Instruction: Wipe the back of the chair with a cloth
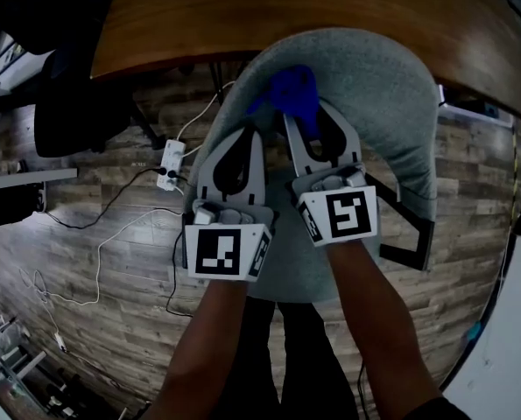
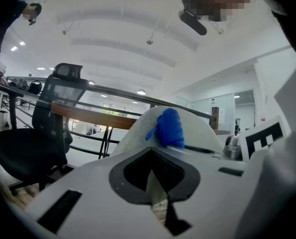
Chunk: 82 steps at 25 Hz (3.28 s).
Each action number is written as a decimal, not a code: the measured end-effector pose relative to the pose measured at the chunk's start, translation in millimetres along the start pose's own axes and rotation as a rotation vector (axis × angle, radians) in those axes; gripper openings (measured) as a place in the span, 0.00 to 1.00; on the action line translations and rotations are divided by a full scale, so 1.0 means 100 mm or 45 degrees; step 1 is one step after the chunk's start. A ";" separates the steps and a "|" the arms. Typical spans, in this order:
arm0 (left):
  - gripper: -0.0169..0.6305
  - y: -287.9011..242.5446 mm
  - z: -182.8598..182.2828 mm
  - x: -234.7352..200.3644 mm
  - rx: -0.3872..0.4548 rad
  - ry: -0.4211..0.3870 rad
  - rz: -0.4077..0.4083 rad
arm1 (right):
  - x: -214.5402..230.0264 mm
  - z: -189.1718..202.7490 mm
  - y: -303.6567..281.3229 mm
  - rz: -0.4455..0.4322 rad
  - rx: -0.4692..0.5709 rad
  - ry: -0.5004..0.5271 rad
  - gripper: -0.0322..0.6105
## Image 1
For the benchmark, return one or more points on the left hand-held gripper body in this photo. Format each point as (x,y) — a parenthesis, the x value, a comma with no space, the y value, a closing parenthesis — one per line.
(216,252)

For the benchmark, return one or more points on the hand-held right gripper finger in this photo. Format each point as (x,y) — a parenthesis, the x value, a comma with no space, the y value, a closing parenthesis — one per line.
(296,156)
(351,147)

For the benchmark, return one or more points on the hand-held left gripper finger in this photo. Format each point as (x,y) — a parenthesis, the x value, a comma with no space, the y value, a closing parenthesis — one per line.
(205,186)
(259,182)

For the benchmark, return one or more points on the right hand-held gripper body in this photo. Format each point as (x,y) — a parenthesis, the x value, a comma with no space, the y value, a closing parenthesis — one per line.
(347,217)

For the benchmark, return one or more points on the blue cloth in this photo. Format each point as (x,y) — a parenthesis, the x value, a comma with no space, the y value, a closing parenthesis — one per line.
(295,94)

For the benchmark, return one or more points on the grey upholstered chair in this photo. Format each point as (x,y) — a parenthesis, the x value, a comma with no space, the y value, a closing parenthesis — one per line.
(374,86)

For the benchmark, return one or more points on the person's right forearm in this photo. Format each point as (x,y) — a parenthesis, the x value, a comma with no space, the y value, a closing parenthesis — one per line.
(382,331)

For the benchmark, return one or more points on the person's left forearm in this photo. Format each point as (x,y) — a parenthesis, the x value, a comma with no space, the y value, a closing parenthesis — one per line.
(203,348)

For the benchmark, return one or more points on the black mesh office chair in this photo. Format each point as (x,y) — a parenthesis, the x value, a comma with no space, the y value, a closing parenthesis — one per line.
(80,116)

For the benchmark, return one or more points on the white power strip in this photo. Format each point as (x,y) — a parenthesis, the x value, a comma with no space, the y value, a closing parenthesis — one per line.
(171,160)

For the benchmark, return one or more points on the person's black trousers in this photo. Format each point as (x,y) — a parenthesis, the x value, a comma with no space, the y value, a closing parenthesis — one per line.
(312,366)

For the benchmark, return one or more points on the brown wooden table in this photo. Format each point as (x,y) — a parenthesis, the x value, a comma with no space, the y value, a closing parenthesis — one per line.
(242,11)

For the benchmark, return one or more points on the yellow black striped tape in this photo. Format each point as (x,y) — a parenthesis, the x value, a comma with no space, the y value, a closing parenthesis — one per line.
(515,182)

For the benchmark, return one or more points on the small teal object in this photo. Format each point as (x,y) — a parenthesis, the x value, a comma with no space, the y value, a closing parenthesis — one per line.
(474,331)

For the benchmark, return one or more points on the grey desk with white leg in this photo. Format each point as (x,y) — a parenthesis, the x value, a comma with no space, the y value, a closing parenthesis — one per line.
(23,177)

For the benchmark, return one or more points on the person's black shirt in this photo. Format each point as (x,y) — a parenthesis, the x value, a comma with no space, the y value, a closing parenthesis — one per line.
(444,409)

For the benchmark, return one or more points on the white metal rack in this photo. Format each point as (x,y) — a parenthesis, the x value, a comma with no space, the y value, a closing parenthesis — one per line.
(28,361)

